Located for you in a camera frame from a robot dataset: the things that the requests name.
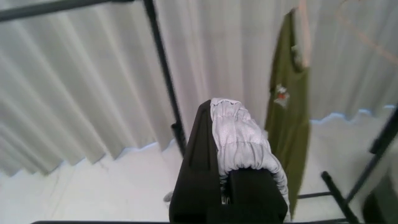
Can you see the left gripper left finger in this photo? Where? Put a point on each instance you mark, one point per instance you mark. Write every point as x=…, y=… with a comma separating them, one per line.
x=196, y=186

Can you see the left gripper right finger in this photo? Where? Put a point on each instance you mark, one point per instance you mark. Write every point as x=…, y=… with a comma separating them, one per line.
x=255, y=196

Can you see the pale grey shorts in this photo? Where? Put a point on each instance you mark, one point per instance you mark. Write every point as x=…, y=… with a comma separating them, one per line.
x=239, y=140

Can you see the green long-sleeved shirt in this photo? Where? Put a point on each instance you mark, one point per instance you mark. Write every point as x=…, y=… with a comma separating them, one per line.
x=287, y=130

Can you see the black clothes rack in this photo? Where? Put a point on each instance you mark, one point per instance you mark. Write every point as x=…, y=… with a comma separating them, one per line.
x=164, y=68

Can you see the white laundry basket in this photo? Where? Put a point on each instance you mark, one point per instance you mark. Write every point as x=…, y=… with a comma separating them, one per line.
x=382, y=202

